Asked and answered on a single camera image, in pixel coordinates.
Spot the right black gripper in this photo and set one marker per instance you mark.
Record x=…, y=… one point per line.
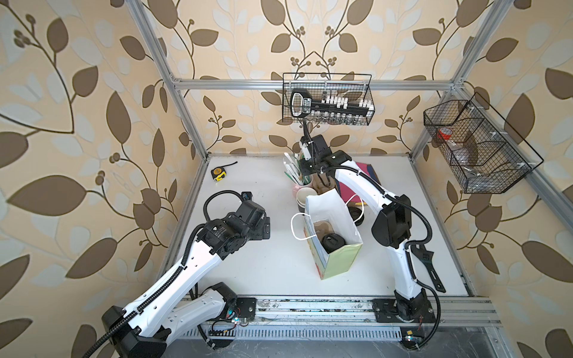
x=304, y=167

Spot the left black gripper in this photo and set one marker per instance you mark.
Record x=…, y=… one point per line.
x=262, y=231

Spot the black paper cups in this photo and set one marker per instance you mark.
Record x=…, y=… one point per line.
x=301, y=197

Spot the black coffee cup lids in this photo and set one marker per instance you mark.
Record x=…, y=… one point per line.
x=357, y=215

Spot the brown pulp cup carrier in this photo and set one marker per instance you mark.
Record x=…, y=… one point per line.
x=322, y=229

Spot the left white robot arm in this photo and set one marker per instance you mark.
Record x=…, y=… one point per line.
x=150, y=323

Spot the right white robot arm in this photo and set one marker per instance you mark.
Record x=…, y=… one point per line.
x=397, y=226

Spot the stacked pulp carriers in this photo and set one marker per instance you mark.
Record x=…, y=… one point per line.
x=322, y=183

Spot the pink cup with straws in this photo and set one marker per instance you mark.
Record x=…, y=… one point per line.
x=294, y=172

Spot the black tool in basket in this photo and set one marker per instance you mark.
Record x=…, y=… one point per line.
x=300, y=103

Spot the cardboard tray with napkins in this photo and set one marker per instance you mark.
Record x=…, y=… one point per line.
x=351, y=175

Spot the yellow black tape measure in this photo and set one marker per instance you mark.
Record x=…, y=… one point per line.
x=218, y=173

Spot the back black wire basket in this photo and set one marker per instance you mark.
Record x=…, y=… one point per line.
x=338, y=99

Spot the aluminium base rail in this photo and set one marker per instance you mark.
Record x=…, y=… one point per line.
x=344, y=318

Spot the side black wire basket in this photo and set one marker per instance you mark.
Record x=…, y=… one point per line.
x=490, y=154

